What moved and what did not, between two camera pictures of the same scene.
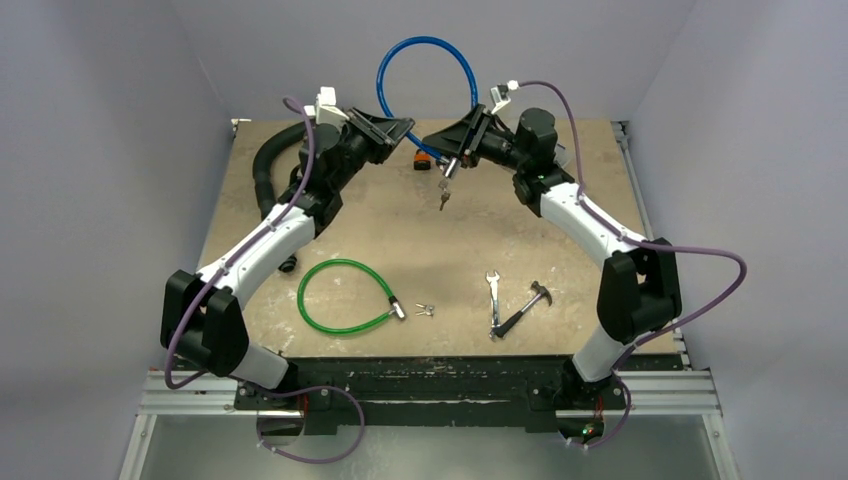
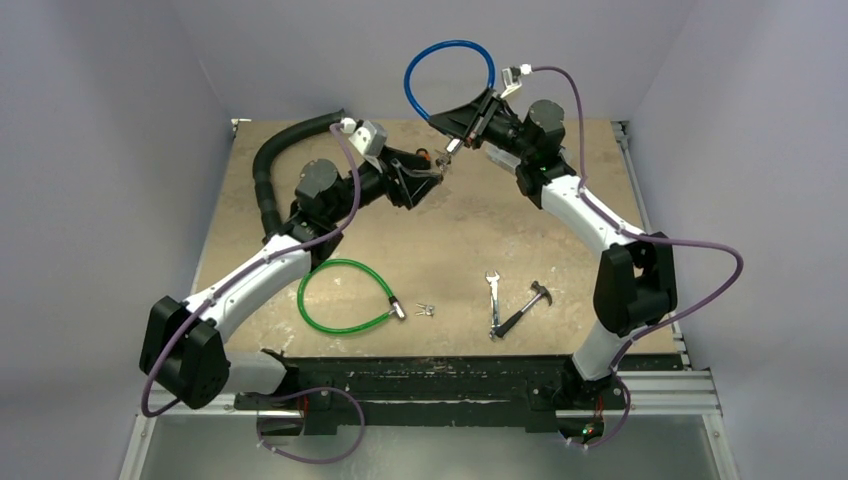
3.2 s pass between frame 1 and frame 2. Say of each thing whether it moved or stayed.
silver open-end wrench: stayed
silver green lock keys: stayed
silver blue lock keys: moved
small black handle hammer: stayed
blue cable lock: moved
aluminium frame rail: stayed
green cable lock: stayed
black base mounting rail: stayed
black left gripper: moved
